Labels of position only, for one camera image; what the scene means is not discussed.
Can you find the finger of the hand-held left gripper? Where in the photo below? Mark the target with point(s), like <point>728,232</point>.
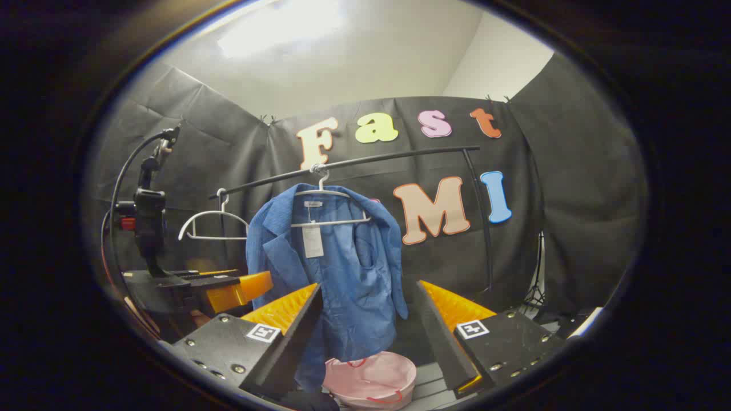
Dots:
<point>211,273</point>
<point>240,291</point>

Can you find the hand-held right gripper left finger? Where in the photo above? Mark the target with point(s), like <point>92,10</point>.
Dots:
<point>297,337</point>

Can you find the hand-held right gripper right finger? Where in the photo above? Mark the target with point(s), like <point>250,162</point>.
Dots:
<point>442,337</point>

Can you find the pink laundry hamper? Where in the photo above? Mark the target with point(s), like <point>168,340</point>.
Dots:
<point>371,379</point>

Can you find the blue jacket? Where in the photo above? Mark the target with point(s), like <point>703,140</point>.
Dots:
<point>354,274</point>

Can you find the empty white hanger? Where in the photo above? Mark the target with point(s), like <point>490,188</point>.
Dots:
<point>205,213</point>

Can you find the white hanger with jacket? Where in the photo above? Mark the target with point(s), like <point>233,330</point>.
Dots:
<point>331,223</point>

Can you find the black clothes rack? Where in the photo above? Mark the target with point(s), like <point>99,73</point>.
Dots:
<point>388,159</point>

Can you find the black backdrop cloth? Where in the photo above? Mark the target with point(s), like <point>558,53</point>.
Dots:
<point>228,148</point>

